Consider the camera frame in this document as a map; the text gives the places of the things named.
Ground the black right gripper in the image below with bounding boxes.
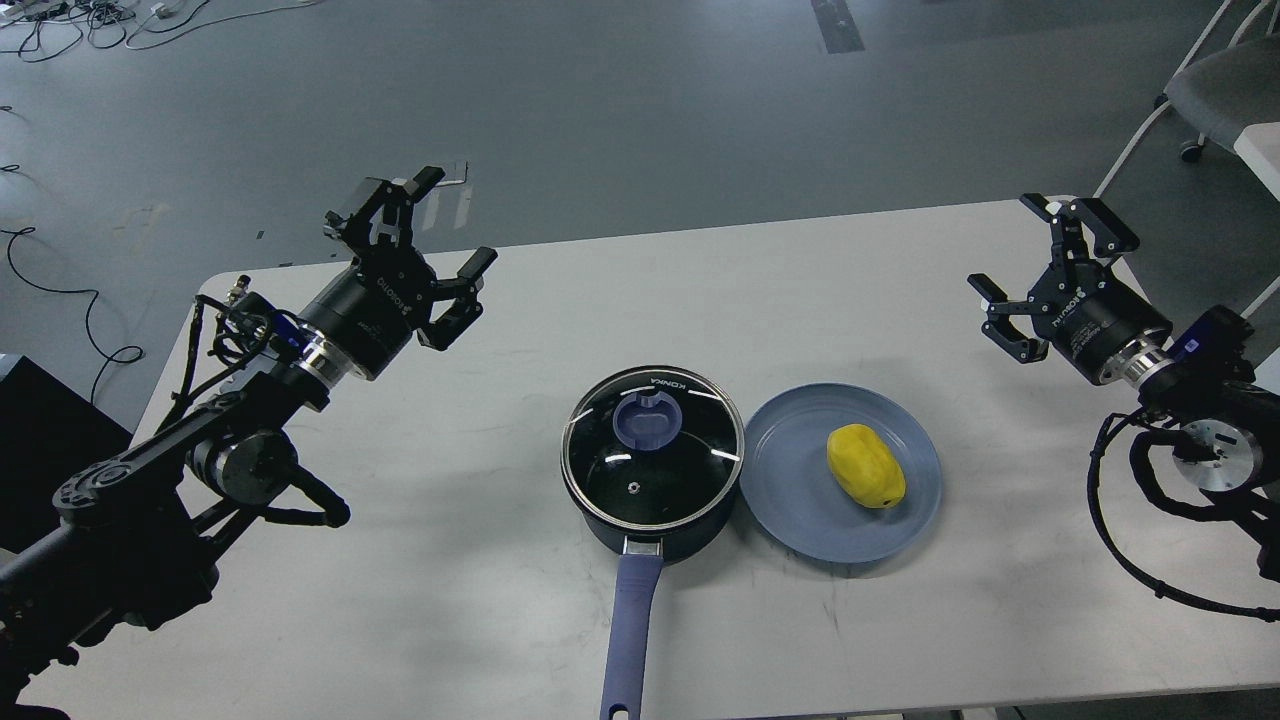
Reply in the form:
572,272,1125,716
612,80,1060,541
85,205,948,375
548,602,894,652
966,193,1172,386

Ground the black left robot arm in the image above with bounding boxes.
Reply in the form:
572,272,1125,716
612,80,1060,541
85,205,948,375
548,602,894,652
3,165,497,719

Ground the tangle of floor cables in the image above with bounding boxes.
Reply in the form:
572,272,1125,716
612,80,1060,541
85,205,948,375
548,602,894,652
0,0,332,63

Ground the glass pot lid blue knob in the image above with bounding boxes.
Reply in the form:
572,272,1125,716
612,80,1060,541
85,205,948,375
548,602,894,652
561,366,746,529

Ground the black box at left edge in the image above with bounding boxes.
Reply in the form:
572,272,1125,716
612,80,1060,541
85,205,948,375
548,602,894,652
1,354,132,553

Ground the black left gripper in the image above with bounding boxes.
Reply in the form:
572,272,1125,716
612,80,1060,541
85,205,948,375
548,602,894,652
300,167,499,380

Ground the blue round plate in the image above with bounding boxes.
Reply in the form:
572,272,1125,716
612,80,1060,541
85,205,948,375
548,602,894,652
740,382,943,564

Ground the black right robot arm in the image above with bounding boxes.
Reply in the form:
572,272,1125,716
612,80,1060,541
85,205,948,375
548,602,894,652
966,193,1277,623

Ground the grey office chair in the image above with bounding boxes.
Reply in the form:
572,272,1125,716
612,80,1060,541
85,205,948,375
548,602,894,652
1093,0,1280,322

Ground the dark blue saucepan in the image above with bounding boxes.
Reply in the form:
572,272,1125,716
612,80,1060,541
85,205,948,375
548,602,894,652
559,365,745,719

